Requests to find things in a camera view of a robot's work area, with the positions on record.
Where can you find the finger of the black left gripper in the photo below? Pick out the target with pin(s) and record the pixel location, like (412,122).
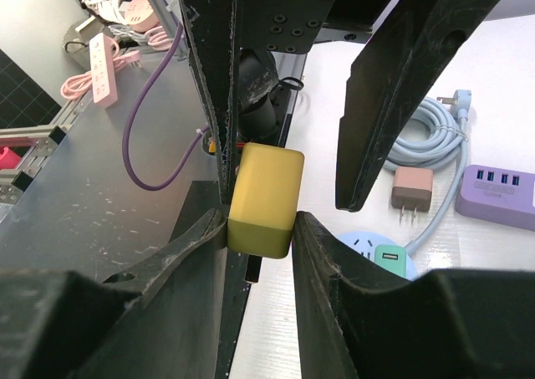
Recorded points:
(388,80)

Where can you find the pink charger by coil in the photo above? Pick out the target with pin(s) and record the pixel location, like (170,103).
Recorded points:
(412,190)

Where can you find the round blue power socket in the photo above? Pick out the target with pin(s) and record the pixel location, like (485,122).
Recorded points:
(364,243)

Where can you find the pink power strip background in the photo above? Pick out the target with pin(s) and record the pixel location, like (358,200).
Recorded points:
(104,61)

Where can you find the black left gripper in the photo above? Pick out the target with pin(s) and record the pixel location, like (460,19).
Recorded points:
(213,28)

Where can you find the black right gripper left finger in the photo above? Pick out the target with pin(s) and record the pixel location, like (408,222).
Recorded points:
(158,319)

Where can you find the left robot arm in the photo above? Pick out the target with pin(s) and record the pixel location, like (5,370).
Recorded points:
(257,98)

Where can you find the purple power strip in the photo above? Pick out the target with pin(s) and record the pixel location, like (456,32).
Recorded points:
(498,196)

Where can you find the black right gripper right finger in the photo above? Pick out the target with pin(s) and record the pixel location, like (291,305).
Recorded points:
(358,320)

